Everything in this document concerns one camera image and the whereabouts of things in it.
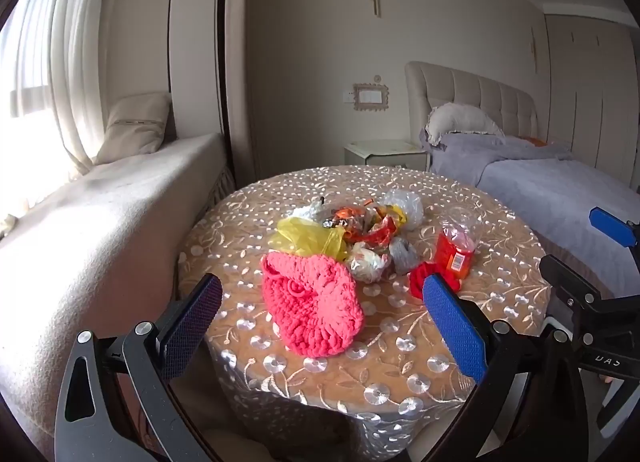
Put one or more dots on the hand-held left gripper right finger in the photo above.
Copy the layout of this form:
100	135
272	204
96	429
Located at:
455	327

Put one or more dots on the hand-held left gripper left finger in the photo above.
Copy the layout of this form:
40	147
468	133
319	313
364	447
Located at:
192	327

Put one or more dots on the beige wardrobe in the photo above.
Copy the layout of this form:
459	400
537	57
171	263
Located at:
590	92

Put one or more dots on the white sheer curtain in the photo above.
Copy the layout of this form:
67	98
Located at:
60	67

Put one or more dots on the cream nightstand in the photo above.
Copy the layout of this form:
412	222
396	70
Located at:
385	152

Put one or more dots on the orange item on bed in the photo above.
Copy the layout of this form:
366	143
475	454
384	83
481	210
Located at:
535	141

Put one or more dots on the round table with embroidered cloth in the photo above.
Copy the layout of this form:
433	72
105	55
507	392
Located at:
325	382

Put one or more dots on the beige window bench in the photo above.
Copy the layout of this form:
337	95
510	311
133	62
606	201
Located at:
100	242

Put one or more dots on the white ruffled pillow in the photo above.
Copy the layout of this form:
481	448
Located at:
462	124

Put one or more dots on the red knitted piece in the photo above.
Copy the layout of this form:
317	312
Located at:
417	282

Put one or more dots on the small gold wall ornament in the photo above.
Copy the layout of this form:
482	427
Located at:
533	47

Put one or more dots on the clear orange-label plastic wrapper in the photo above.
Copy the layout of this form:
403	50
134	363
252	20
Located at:
452	252

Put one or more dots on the silver foil wrapper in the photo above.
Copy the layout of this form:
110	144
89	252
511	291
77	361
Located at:
367	264

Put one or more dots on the white crumpled plastic bag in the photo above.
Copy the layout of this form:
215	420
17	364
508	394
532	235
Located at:
307	211

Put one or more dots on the beige tufted headboard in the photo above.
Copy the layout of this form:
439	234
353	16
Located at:
475	87

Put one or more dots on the yellow plastic bag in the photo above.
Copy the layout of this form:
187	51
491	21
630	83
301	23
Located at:
305	237

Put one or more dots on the grey plastic bag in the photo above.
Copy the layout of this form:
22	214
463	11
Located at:
404	257

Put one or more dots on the orange snack wrapper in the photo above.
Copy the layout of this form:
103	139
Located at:
347	216
380	232

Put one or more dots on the clear plastic bag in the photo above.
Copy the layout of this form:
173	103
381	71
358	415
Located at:
407	207

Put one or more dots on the bed with grey bedding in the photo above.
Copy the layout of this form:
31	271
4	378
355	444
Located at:
540	182

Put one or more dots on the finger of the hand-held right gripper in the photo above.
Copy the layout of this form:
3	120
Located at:
610	224
565	277

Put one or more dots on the white wall outlet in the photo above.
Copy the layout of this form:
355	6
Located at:
348	97

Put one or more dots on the beige cushion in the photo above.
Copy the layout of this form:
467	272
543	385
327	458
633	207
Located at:
135	127

